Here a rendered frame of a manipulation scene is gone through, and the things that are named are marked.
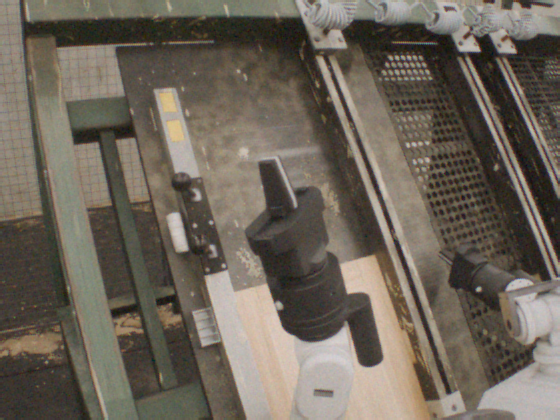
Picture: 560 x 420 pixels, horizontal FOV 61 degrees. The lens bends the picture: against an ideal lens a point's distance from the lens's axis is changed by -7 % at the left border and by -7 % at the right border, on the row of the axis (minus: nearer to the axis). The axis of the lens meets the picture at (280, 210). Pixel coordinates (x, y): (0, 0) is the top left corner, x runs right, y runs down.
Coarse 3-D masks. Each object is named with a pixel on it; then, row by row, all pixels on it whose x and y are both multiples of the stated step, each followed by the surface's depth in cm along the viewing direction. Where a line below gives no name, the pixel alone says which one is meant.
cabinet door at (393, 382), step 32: (256, 288) 103; (352, 288) 112; (384, 288) 116; (256, 320) 101; (384, 320) 113; (256, 352) 98; (288, 352) 101; (352, 352) 107; (384, 352) 110; (288, 384) 99; (352, 384) 104; (384, 384) 107; (416, 384) 110; (288, 416) 96; (352, 416) 102; (384, 416) 105; (416, 416) 108
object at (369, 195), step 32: (352, 0) 116; (320, 32) 124; (320, 64) 125; (320, 96) 126; (352, 128) 122; (352, 160) 120; (352, 192) 122; (384, 192) 119; (384, 224) 115; (384, 256) 115; (416, 288) 113; (416, 320) 110; (416, 352) 110; (448, 384) 108
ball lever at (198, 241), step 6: (198, 234) 88; (192, 240) 87; (198, 240) 87; (204, 240) 87; (192, 246) 87; (198, 246) 86; (204, 246) 87; (210, 246) 98; (192, 252) 87; (198, 252) 87; (204, 252) 87; (210, 252) 96; (216, 252) 98; (210, 258) 97
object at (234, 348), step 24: (168, 120) 106; (168, 144) 104; (168, 168) 106; (192, 168) 104; (216, 288) 97; (216, 312) 96; (240, 336) 96; (240, 360) 94; (240, 384) 93; (240, 408) 93; (264, 408) 93
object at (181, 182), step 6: (174, 174) 90; (180, 174) 90; (186, 174) 90; (174, 180) 89; (180, 180) 89; (186, 180) 90; (174, 186) 90; (180, 186) 89; (186, 186) 90; (180, 192) 90; (192, 192) 97; (198, 192) 101; (192, 198) 100; (198, 198) 100
